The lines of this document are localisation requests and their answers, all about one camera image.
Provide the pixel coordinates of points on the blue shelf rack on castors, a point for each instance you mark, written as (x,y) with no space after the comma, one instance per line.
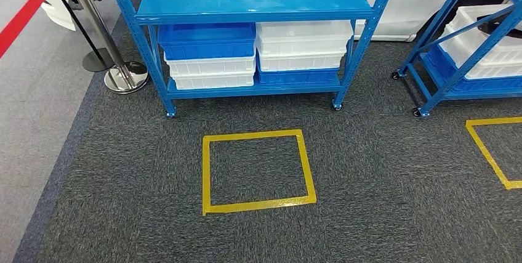
(432,89)

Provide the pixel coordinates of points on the yellow floor tape square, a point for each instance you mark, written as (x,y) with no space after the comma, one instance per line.
(253,205)

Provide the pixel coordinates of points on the black curved car part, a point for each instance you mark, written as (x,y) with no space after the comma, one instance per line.
(495,26)

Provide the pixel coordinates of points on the white car with red stripe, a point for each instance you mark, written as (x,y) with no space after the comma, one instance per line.
(387,8)

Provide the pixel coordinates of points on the red stanchion belt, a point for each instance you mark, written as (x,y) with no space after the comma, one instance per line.
(24,12)

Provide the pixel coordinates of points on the stanchion with chrome base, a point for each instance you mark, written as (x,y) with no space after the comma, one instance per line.
(126,77)

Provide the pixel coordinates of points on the black round stanchion base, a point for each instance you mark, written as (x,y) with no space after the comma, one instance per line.
(96,61)

